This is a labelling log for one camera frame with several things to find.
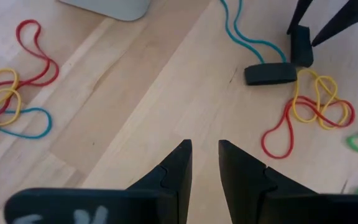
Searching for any black wide rubber band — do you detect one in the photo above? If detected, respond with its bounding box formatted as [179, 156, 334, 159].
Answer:
[244, 62, 298, 86]
[290, 24, 314, 68]

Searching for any teal rubber band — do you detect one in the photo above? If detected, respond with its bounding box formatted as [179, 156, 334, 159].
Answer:
[0, 106, 53, 140]
[219, 0, 288, 65]

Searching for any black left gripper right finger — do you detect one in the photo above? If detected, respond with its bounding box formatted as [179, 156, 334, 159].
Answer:
[218, 139, 358, 224]

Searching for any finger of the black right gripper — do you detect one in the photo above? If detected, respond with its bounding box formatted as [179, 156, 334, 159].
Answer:
[311, 0, 358, 47]
[286, 0, 313, 35]

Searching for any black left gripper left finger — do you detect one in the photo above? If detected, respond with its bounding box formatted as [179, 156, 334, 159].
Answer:
[4, 139, 193, 224]

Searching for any yellow rubber band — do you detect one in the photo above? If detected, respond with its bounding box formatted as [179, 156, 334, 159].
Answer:
[0, 67, 22, 151]
[291, 68, 350, 131]

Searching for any red rubber band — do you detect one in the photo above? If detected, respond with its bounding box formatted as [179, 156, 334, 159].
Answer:
[260, 95, 356, 160]
[0, 19, 60, 118]

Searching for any white plastic bin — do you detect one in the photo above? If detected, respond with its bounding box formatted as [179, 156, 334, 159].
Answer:
[57, 0, 152, 22]

